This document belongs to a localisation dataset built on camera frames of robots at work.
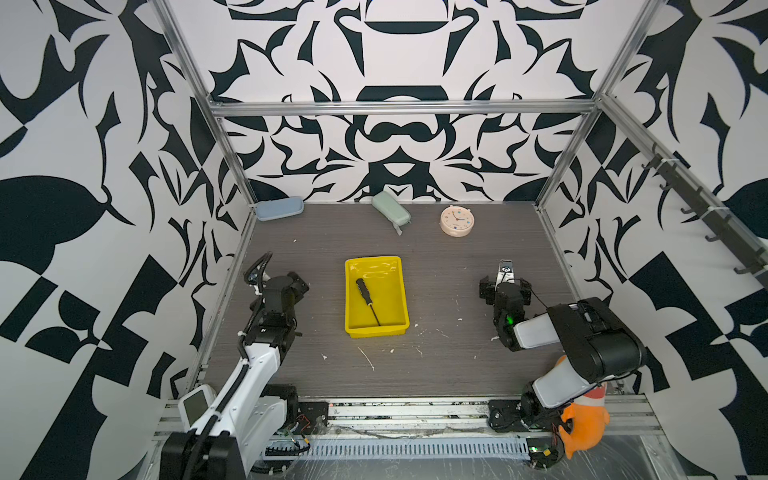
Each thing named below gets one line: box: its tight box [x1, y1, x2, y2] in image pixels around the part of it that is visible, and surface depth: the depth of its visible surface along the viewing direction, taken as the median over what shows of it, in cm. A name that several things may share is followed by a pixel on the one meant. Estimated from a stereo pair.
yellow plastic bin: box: [344, 256, 410, 339], surface depth 94 cm
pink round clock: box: [440, 205, 475, 238], surface depth 114 cm
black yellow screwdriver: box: [356, 278, 381, 327], surface depth 96 cm
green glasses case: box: [372, 191, 412, 236], surface depth 117 cm
